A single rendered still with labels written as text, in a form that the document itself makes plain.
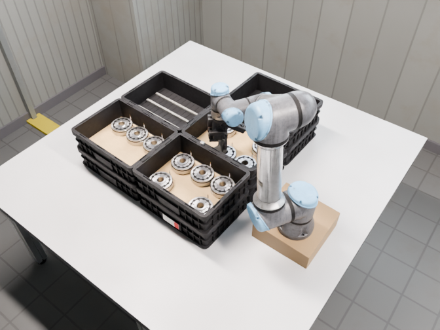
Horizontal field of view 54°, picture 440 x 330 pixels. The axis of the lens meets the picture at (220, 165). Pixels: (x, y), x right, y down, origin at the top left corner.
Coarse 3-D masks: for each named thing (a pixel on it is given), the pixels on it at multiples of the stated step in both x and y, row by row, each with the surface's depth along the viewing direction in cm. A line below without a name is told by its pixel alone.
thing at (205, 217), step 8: (176, 136) 192; (184, 136) 192; (168, 144) 189; (144, 160) 181; (224, 160) 182; (136, 168) 178; (240, 168) 178; (136, 176) 178; (144, 176) 176; (248, 176) 176; (152, 184) 173; (240, 184) 173; (160, 192) 172; (168, 192) 170; (232, 192) 170; (176, 200) 167; (224, 200) 167; (184, 208) 167; (192, 208) 164; (216, 208) 165; (200, 216) 162; (208, 216) 162
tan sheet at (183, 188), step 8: (160, 168) 192; (168, 168) 192; (176, 176) 189; (184, 176) 189; (216, 176) 189; (176, 184) 186; (184, 184) 186; (192, 184) 186; (176, 192) 182; (184, 192) 182; (192, 192) 182; (200, 192) 182; (208, 192) 182; (184, 200) 179; (216, 200) 179
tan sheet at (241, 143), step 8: (200, 136) 206; (232, 136) 206; (240, 136) 206; (248, 136) 206; (208, 144) 202; (216, 144) 202; (232, 144) 202; (240, 144) 202; (248, 144) 202; (240, 152) 199; (248, 152) 199; (256, 160) 195
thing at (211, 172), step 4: (200, 164) 189; (204, 164) 189; (192, 168) 188; (196, 168) 187; (208, 168) 188; (212, 168) 187; (192, 172) 186; (208, 172) 186; (212, 172) 186; (192, 176) 184; (196, 176) 184; (208, 176) 184; (212, 176) 184; (196, 180) 183; (200, 180) 183; (204, 180) 183; (208, 180) 183
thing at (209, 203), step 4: (200, 196) 177; (192, 200) 175; (196, 200) 175; (200, 200) 175; (204, 200) 175; (208, 200) 176; (192, 204) 174; (208, 204) 174; (212, 204) 174; (208, 208) 173; (204, 212) 171
